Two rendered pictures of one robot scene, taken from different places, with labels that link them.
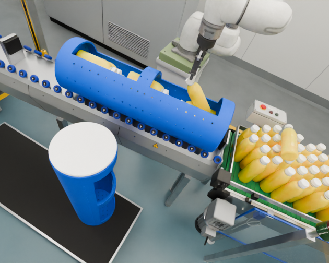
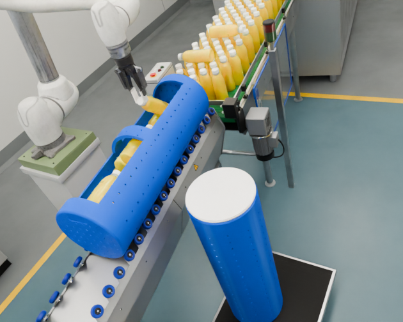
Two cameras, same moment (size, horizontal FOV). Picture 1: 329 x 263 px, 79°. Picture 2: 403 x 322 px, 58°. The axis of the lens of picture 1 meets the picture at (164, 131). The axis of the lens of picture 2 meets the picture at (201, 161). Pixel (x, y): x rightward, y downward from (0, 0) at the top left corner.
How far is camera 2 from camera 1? 1.20 m
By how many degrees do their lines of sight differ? 42
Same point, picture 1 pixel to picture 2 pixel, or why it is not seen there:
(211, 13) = (121, 34)
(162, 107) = (173, 123)
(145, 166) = (185, 264)
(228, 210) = (255, 110)
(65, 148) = (226, 205)
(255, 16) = (132, 10)
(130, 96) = (158, 149)
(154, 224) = not seen: hidden behind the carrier
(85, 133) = (202, 197)
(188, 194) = not seen: hidden behind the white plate
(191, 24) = (38, 113)
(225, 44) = (70, 91)
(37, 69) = not seen: outside the picture
